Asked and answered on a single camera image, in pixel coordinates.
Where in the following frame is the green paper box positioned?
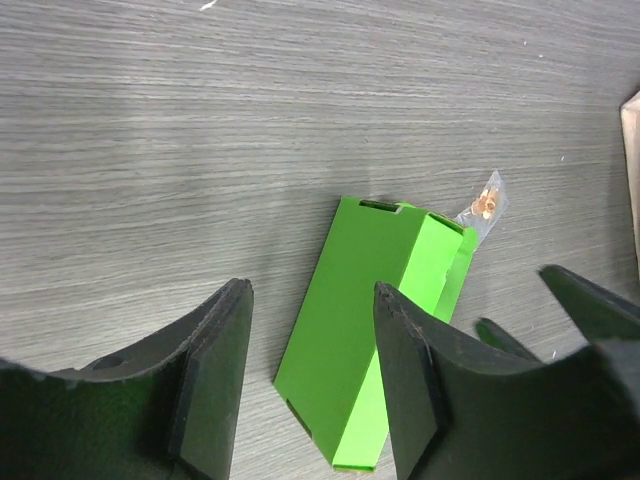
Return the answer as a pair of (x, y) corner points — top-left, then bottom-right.
(274, 196), (479, 471)

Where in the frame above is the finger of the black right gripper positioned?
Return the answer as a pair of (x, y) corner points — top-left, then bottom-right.
(474, 318), (540, 362)
(539, 265), (639, 342)

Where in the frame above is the small clear plastic packet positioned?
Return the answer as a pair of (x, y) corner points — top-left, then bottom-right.
(454, 170), (509, 244)

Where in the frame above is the beige canvas tote bag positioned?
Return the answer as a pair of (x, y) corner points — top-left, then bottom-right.
(620, 92), (640, 259)

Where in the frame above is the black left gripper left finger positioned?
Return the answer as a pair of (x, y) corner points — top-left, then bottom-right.
(1, 279), (254, 479)

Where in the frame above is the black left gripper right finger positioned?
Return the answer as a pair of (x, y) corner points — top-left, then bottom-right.
(374, 283), (639, 479)

